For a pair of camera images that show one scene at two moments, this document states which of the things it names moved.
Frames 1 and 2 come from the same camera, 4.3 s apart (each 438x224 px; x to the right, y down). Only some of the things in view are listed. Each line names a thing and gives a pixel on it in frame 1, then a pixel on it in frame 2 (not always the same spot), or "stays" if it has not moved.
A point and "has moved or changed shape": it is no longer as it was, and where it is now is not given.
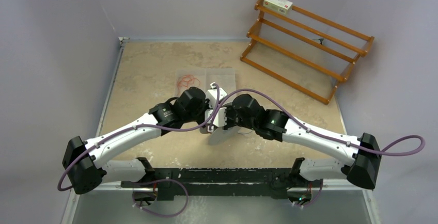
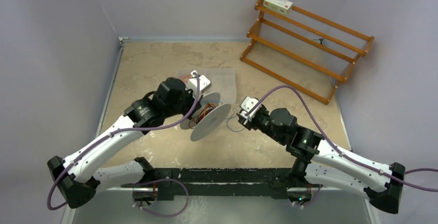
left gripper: x=205 y=102 → x=189 y=93
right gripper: x=229 y=124 → x=249 y=125
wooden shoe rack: x=309 y=53 stays
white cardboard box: x=278 y=3 stays
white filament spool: x=220 y=134 has moved or changed shape
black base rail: x=276 y=182 stays
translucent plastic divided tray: x=202 y=78 stays
